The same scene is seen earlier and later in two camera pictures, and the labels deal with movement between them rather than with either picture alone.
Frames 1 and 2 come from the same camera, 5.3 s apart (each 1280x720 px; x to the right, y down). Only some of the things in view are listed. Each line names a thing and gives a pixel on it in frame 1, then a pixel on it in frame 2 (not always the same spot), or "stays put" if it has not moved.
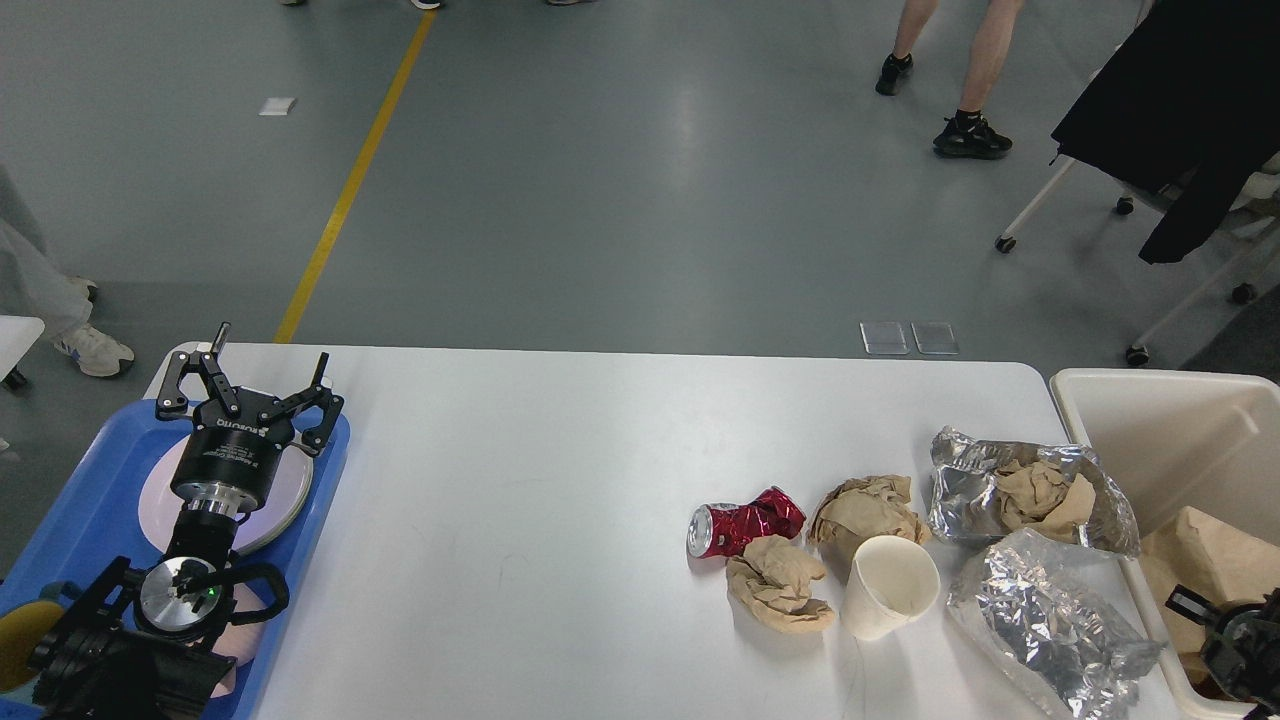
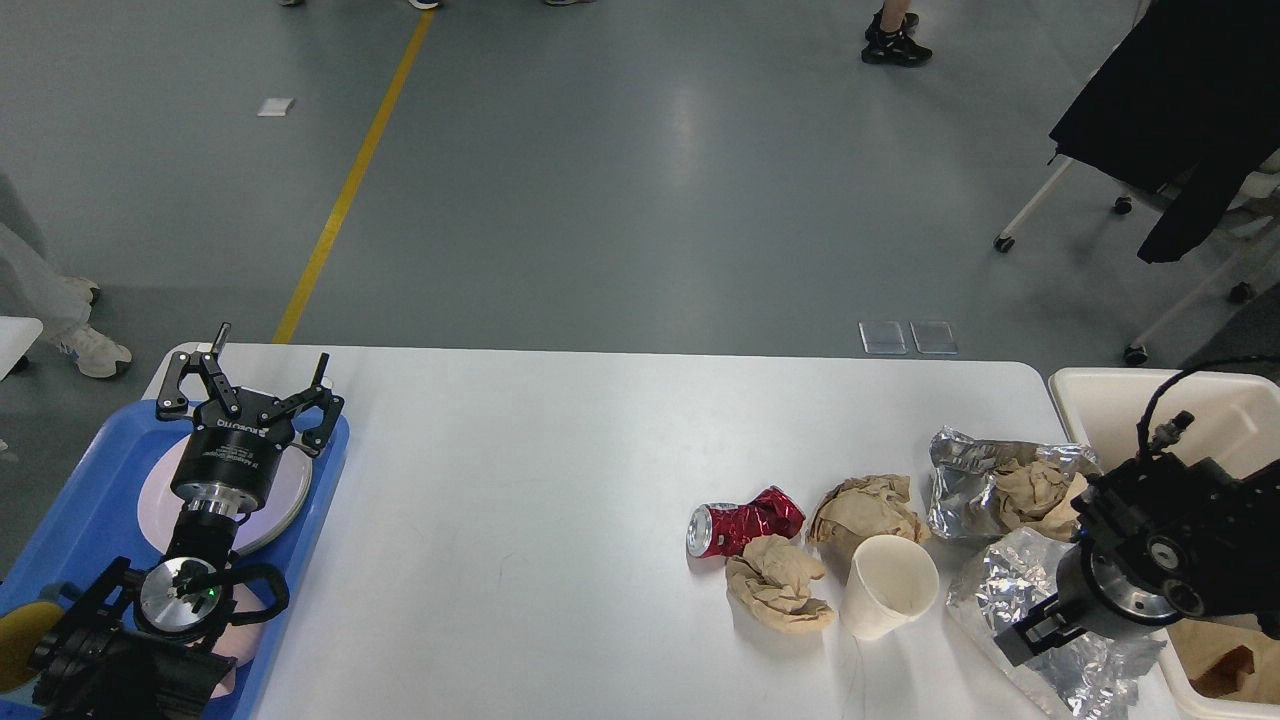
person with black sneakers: [967, 135] to [889, 36]
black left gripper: [227, 459] stays put
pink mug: [240, 640] stays put
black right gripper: [1242, 647] to [1102, 592]
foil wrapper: [1064, 611] stays put
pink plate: [162, 508] stays put
